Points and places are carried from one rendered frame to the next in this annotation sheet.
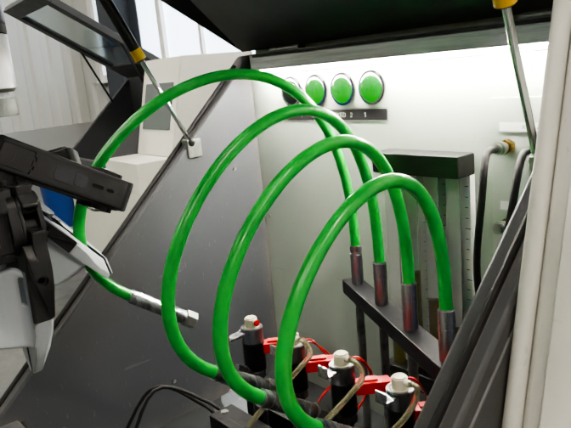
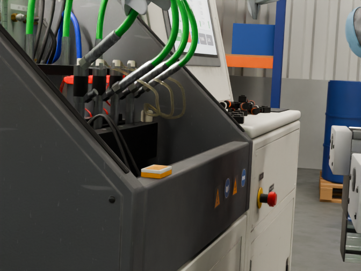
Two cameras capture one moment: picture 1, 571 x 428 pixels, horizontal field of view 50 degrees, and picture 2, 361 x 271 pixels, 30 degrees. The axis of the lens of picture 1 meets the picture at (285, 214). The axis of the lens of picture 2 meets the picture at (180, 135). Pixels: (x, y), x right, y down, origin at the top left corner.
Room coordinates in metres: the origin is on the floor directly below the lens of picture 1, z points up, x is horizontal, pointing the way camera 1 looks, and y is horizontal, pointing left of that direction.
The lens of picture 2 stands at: (1.24, 1.23, 1.12)
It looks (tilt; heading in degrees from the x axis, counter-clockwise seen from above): 6 degrees down; 238
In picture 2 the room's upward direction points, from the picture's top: 3 degrees clockwise
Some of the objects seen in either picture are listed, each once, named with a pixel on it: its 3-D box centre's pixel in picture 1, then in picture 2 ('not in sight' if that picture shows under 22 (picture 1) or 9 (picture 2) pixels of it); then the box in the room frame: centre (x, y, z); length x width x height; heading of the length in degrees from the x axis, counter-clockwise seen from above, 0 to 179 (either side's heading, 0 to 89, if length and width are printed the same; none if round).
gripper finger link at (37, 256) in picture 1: (28, 264); not in sight; (0.44, 0.19, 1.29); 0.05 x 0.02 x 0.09; 40
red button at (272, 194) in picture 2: not in sight; (267, 198); (0.21, -0.01, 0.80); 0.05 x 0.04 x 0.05; 40
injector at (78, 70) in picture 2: (253, 403); (84, 121); (0.73, 0.06, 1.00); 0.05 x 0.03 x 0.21; 130
